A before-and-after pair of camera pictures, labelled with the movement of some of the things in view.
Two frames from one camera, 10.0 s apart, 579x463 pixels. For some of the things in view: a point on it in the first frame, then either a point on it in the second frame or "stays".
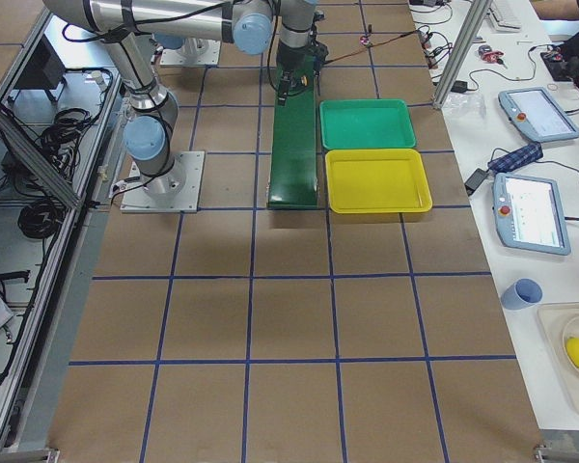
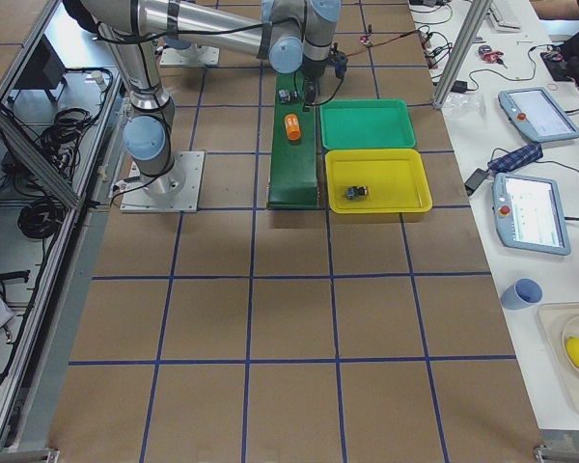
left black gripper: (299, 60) -> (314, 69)
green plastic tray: (369, 123) stays
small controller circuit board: (364, 40) stays
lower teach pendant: (529, 213) stays
